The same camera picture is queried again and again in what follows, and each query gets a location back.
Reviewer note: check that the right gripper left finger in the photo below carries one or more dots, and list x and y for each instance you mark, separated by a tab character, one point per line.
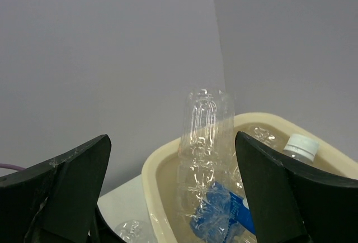
56	200

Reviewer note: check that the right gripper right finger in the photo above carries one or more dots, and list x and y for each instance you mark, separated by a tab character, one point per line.
294	202

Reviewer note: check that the clear bottle without label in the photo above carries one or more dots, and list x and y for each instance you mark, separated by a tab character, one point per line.
269	136

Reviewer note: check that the cream plastic bin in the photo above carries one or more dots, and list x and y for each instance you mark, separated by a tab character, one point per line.
159	173

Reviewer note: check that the blue label bottle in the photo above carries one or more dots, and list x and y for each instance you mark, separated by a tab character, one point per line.
135	231
223	216
301	148

